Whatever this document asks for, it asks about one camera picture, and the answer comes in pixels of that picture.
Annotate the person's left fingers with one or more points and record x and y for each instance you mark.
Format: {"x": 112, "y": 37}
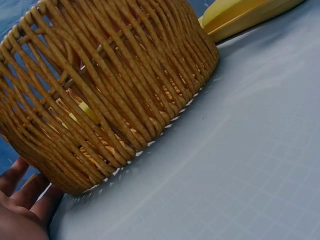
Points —
{"x": 27, "y": 192}

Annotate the person's left hand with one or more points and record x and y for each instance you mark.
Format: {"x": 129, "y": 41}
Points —
{"x": 15, "y": 217}

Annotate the yellow plastic tray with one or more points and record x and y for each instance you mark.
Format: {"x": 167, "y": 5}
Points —
{"x": 232, "y": 20}

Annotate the light grey grid mat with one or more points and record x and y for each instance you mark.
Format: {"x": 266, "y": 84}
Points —
{"x": 225, "y": 162}

